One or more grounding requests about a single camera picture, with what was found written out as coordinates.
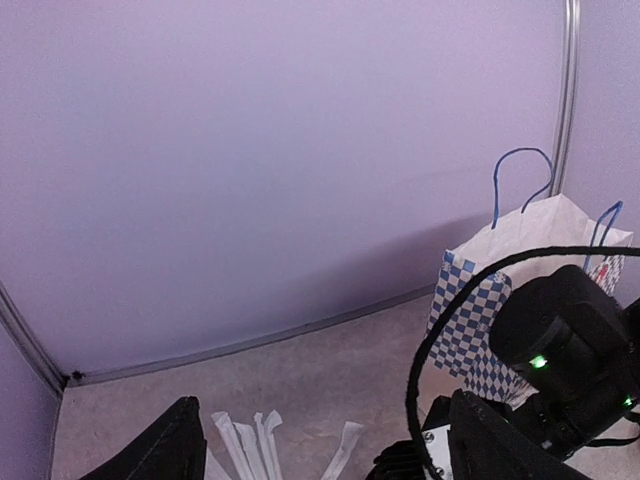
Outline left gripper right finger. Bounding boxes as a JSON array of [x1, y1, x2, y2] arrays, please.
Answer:
[[448, 390, 600, 479]]

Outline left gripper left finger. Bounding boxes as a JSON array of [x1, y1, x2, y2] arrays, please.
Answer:
[[82, 396, 207, 480]]

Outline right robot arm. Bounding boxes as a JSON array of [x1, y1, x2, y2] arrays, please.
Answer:
[[489, 265, 639, 460]]

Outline checkered paper takeout bag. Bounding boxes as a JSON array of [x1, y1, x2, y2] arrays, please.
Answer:
[[428, 192, 633, 408]]

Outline bundle of wrapped white straws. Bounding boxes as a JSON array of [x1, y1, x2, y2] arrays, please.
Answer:
[[211, 410, 364, 480]]

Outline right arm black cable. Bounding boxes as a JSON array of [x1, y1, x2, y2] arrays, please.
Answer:
[[405, 245, 640, 480]]

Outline left aluminium corner post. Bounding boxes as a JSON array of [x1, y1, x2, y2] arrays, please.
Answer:
[[0, 285, 68, 398]]

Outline aluminium corner post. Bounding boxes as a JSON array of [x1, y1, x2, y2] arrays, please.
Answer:
[[0, 285, 68, 398], [549, 0, 581, 196]]

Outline right aluminium corner post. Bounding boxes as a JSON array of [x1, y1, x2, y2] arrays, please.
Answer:
[[549, 0, 581, 196]]

